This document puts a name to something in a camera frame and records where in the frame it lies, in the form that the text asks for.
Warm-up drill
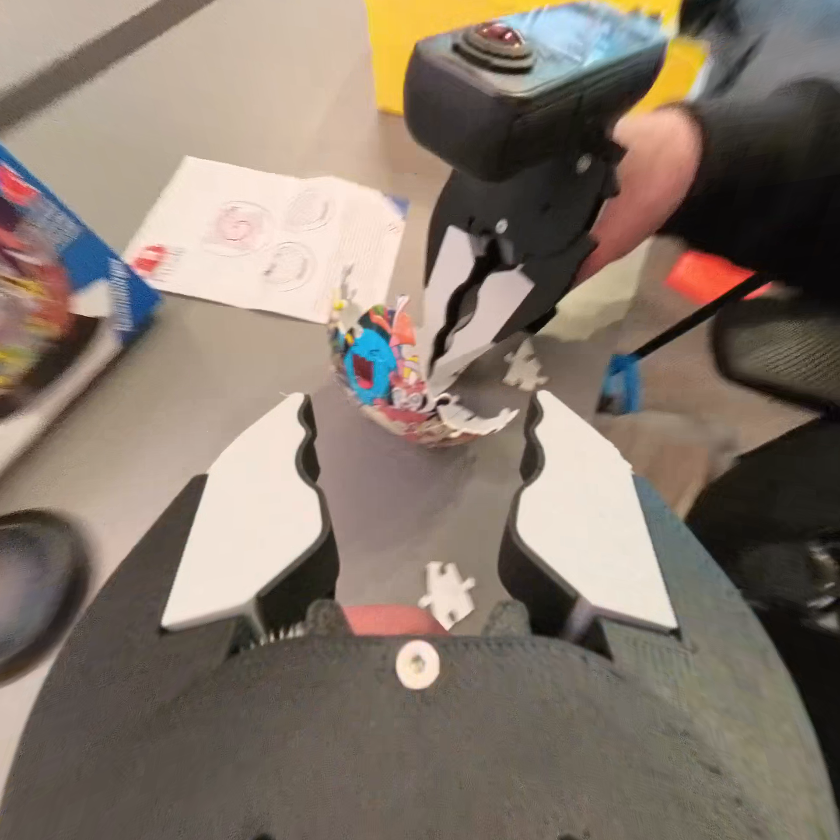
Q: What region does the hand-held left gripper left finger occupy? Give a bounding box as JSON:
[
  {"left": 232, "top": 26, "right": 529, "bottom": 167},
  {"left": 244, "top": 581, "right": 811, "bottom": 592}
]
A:
[{"left": 159, "top": 392, "right": 340, "bottom": 636}]

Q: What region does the partly built puzzle ball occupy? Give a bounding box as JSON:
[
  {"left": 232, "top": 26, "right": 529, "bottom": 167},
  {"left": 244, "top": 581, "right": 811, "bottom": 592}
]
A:
[{"left": 328, "top": 262, "right": 519, "bottom": 450}]

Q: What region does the white puzzle piece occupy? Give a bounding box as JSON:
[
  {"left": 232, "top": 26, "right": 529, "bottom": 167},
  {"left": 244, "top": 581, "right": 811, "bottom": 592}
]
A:
[
  {"left": 502, "top": 338, "right": 549, "bottom": 391},
  {"left": 419, "top": 561, "right": 476, "bottom": 631}
]

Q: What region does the person's right hand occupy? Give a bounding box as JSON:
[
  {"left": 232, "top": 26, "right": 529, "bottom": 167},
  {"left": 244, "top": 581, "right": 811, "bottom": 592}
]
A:
[{"left": 576, "top": 107, "right": 714, "bottom": 282}]

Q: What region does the blue puzzle box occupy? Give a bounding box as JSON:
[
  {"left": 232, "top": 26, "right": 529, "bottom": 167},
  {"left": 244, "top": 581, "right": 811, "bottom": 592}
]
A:
[{"left": 0, "top": 144, "right": 161, "bottom": 473}]

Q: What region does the white instruction sheet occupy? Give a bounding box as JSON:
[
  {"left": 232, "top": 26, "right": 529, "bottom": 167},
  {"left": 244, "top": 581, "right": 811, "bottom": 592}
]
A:
[{"left": 123, "top": 155, "right": 409, "bottom": 324}]

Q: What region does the red canister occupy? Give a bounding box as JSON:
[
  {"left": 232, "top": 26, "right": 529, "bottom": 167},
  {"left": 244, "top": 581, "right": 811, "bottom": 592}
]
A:
[{"left": 666, "top": 251, "right": 757, "bottom": 304}]

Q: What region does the black ball stand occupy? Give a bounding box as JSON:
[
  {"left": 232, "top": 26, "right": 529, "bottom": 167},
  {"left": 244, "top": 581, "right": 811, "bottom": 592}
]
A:
[{"left": 0, "top": 511, "right": 89, "bottom": 683}]

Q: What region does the yellow plastic bin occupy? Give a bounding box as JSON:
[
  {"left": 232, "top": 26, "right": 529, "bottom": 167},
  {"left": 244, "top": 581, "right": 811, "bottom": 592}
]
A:
[{"left": 364, "top": 0, "right": 710, "bottom": 116}]

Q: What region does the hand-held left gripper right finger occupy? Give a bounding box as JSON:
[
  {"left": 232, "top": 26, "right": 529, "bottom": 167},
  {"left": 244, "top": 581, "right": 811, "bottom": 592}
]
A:
[{"left": 497, "top": 390, "right": 681, "bottom": 639}]

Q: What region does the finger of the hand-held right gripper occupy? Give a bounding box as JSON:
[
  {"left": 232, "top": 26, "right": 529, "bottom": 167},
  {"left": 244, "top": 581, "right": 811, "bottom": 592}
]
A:
[
  {"left": 428, "top": 269, "right": 537, "bottom": 396},
  {"left": 422, "top": 224, "right": 488, "bottom": 370}
]

